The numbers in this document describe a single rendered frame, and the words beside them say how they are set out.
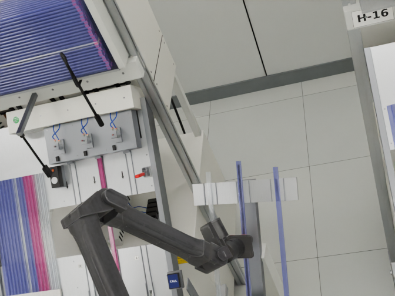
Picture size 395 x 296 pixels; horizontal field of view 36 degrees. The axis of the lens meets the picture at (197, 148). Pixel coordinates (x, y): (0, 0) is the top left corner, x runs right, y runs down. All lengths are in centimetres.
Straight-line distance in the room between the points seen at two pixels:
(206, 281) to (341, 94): 162
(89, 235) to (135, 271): 78
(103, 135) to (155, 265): 49
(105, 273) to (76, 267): 87
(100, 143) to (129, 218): 66
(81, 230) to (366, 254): 179
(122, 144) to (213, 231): 54
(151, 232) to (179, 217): 95
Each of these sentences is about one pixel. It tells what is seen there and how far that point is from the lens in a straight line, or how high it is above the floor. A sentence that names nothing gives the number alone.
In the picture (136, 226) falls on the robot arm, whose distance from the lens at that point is 154.
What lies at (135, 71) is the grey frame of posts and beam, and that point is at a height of 134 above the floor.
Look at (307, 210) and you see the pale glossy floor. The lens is 317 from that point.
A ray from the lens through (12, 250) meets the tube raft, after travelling 239.
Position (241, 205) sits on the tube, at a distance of 191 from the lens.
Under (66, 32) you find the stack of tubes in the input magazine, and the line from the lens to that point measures 196.
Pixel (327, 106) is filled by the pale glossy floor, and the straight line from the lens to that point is 369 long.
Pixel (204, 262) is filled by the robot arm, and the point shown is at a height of 112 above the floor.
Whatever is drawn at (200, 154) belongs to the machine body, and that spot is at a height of 62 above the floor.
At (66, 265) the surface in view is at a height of 83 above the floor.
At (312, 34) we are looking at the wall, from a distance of 373.
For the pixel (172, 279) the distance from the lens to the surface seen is 210.
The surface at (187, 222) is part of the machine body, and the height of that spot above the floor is 62.
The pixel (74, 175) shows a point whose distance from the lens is 225.
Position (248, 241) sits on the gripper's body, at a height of 100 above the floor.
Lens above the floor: 241
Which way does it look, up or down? 41 degrees down
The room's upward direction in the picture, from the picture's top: 24 degrees counter-clockwise
